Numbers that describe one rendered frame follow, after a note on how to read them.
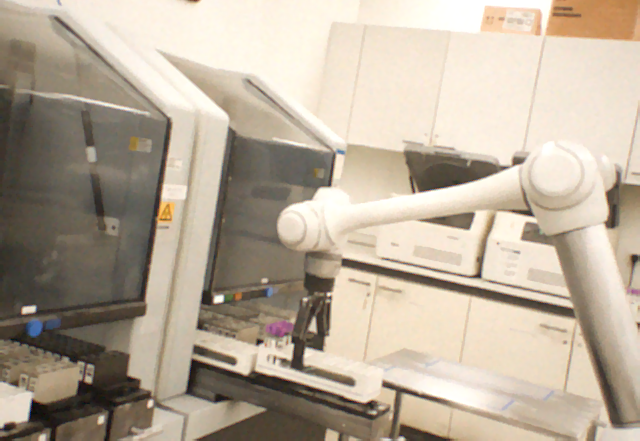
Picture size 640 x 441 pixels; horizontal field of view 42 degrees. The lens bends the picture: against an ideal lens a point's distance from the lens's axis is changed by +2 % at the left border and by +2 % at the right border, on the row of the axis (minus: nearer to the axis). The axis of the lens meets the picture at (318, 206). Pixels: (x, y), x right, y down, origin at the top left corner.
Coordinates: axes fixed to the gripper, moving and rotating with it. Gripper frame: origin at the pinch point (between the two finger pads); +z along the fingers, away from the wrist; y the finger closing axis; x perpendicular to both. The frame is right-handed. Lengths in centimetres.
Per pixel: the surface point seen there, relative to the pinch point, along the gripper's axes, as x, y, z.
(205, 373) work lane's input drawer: 23.8, -6.8, 9.1
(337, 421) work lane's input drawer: -13.2, -6.9, 10.7
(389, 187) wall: 97, 292, -39
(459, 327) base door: 24, 229, 25
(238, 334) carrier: 25.8, 10.0, 1.9
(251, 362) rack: 13.4, -3.2, 4.3
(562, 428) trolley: -57, 28, 7
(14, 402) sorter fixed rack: 22, -70, 3
